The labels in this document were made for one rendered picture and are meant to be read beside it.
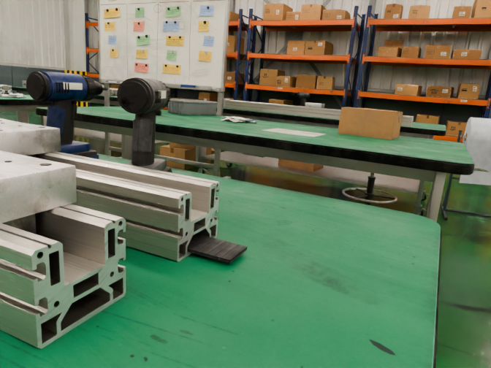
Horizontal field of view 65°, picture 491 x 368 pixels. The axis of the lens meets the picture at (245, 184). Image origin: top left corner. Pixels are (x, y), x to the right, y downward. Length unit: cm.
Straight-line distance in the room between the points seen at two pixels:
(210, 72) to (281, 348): 331
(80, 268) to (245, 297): 17
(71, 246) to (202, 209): 19
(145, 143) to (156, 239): 25
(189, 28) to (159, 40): 35
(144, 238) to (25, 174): 18
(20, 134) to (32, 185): 30
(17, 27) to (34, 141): 1385
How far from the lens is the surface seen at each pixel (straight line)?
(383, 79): 1081
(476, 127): 377
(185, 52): 373
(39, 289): 35
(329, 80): 1012
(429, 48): 980
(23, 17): 1465
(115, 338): 37
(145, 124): 70
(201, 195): 53
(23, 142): 71
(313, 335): 38
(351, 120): 229
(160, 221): 49
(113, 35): 432
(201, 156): 436
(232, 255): 49
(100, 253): 39
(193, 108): 284
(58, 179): 42
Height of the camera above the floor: 99
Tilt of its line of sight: 14 degrees down
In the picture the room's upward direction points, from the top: 4 degrees clockwise
